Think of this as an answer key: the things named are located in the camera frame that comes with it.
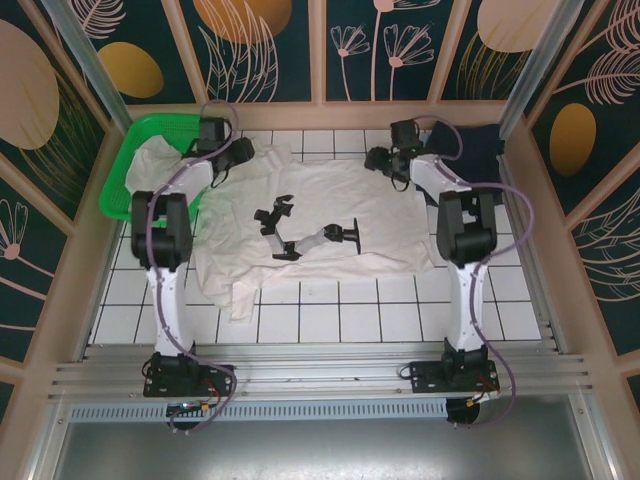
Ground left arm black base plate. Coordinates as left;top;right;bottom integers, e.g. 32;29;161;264
143;352;236;399

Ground crumpled white t-shirt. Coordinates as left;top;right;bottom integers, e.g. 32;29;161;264
124;139;202;194

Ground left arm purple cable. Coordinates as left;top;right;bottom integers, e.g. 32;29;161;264
144;99;241;434

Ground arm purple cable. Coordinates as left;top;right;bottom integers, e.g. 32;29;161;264
144;99;241;434
409;113;537;432

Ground white t-shirt with robot print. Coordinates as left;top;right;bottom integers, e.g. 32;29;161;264
192;143;435;324

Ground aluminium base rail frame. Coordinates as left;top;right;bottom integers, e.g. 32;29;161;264
47;342;594;401

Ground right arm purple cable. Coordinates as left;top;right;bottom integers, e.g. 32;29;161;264
409;113;537;432

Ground folded navy t-shirt stack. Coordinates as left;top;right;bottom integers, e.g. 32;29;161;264
423;121;505;207

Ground slotted grey cable duct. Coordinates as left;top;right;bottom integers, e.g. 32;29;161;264
69;398;449;421

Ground green plastic basket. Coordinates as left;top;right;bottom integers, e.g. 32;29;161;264
96;113;207;221

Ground aluminium corner post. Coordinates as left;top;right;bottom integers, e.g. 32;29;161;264
39;0;131;134
497;0;584;141

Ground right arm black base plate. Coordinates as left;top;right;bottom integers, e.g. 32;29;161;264
409;357;501;394

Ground grey metal sheet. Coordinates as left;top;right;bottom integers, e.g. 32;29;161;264
29;394;616;480

